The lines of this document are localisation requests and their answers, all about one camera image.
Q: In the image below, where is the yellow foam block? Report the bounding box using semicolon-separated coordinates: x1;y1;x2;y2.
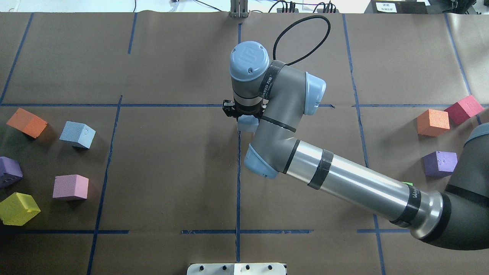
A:
0;192;41;226

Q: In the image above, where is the purple foam block right side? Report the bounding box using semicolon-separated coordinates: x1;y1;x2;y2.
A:
422;151;458;178

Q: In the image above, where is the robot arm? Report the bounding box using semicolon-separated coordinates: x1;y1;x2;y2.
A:
222;41;489;250

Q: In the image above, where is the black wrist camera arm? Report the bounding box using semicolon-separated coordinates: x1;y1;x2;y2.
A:
222;100;241;119

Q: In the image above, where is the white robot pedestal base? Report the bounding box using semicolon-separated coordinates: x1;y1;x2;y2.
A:
186;262;288;275

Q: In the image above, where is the orange foam block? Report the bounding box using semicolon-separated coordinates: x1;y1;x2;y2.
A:
416;108;450;136
6;108;48;139

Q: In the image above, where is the orange foam block right side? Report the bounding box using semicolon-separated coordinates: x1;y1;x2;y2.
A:
416;108;450;136

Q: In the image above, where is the pink foam block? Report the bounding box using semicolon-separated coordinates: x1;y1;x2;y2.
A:
52;175;89;201

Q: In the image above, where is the purple foam block left side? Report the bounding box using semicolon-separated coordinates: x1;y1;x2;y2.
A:
0;156;23;189

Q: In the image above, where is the light blue block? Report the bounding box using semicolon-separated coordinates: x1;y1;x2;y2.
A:
237;115;259;133
59;121;96;149

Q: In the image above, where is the orange foam block left side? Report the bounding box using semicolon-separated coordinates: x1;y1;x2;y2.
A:
6;108;48;139

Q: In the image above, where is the purple foam block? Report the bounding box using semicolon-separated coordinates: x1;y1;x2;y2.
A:
0;156;23;189
422;151;458;178

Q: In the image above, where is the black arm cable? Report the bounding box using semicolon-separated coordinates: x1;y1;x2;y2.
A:
272;15;331;66

